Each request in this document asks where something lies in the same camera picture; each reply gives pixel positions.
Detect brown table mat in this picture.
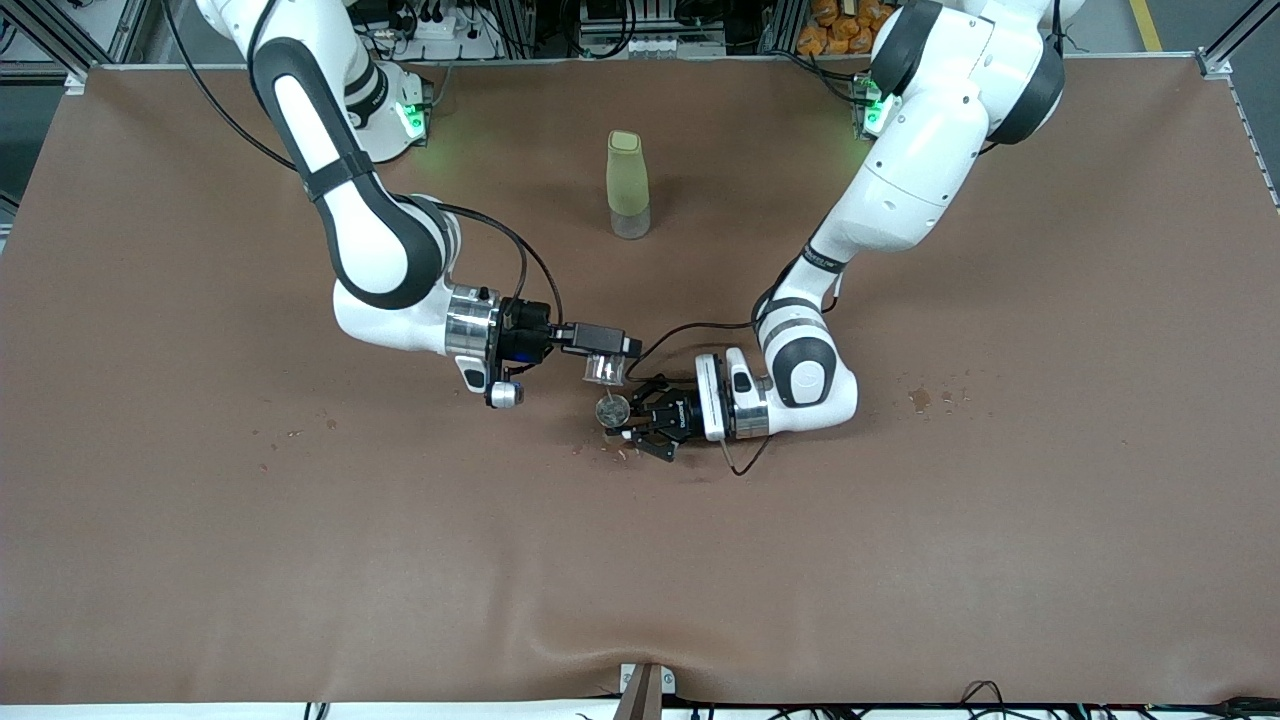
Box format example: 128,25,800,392
0,56,1280,707

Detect green bottle with clear base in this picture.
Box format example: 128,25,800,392
606,130,652,241

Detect white power strip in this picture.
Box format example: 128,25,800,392
385,0,501,61

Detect orange snack bags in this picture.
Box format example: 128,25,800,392
797,0,883,57

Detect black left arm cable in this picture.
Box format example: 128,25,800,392
625,260,843,478

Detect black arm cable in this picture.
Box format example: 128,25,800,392
160,0,566,326
625,260,843,478

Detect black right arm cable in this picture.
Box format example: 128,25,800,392
160,0,566,326

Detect metal table edge bracket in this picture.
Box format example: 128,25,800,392
618,662,677,720

